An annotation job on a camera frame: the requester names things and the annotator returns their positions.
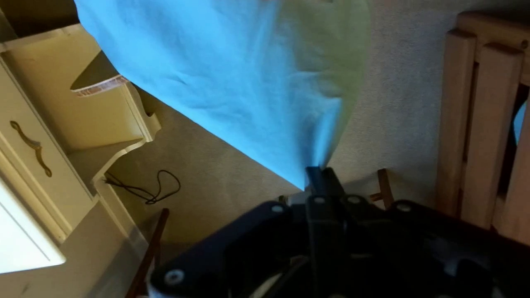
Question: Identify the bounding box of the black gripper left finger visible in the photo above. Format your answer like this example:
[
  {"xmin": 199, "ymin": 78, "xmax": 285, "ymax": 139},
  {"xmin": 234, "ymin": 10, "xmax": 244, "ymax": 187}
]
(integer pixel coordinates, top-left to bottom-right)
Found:
[{"xmin": 305, "ymin": 167, "xmax": 335, "ymax": 298}]

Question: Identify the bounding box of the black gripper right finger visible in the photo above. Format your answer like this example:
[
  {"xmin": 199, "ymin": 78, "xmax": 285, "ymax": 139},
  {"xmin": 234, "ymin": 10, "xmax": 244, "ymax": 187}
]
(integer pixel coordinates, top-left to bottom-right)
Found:
[{"xmin": 324, "ymin": 167, "xmax": 348, "ymax": 222}]

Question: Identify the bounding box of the blue cloth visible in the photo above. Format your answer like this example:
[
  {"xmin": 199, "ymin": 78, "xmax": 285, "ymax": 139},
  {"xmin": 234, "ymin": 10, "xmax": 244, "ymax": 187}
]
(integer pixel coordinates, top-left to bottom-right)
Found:
[{"xmin": 75, "ymin": 0, "xmax": 370, "ymax": 188}]

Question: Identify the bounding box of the cream slatted chair backrest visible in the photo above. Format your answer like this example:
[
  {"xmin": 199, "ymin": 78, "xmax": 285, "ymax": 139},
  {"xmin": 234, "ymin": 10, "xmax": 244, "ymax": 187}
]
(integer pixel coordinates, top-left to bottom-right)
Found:
[{"xmin": 436, "ymin": 11, "xmax": 530, "ymax": 243}]

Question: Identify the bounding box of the cream nightstand with drawer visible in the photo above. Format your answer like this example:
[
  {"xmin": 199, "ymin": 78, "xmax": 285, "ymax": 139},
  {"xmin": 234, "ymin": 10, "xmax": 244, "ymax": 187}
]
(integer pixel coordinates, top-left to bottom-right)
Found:
[{"xmin": 2, "ymin": 25, "xmax": 161, "ymax": 298}]

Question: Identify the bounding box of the black cord on floor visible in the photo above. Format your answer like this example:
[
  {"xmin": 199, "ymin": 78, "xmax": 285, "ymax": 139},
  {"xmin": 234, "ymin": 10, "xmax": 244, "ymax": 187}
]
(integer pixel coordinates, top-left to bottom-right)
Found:
[{"xmin": 105, "ymin": 167, "xmax": 183, "ymax": 207}]

